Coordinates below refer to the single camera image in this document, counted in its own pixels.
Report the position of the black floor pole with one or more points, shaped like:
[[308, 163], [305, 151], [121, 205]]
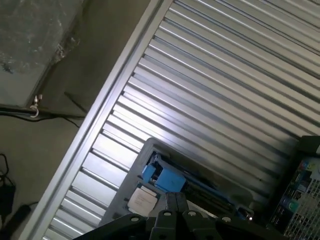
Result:
[[15, 111]]

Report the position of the computer case rear panel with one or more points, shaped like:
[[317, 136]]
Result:
[[300, 200]]

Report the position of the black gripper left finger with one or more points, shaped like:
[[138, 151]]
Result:
[[170, 225]]

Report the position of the grey plastic parts rack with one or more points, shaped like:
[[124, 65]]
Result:
[[130, 180]]

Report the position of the metal hook clamp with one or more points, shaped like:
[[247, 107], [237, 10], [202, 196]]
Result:
[[35, 106]]

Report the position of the black power adapter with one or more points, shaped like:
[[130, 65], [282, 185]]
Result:
[[22, 213]]

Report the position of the clear plastic sheet panel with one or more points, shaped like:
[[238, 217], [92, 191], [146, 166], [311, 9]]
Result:
[[27, 45]]

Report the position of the long black and blue card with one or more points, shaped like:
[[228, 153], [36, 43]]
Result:
[[210, 192]]

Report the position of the blue plastic connector block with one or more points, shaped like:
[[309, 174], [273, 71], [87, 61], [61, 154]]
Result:
[[170, 178]]

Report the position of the silver CPU chip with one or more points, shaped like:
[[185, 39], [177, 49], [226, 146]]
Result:
[[143, 198]]

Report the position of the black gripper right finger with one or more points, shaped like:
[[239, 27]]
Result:
[[182, 225]]

